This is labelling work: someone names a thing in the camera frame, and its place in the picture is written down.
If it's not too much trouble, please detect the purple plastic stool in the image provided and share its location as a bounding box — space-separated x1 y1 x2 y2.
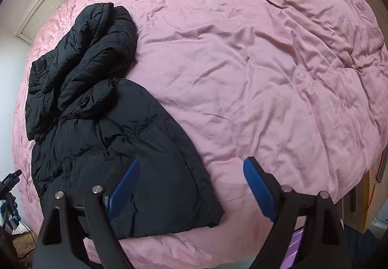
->
280 228 304 269

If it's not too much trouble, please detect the pink bed duvet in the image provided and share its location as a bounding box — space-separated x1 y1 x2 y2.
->
27 0 387 268

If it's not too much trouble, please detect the black hooded puffer coat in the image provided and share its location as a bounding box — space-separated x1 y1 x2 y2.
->
26 3 224 239

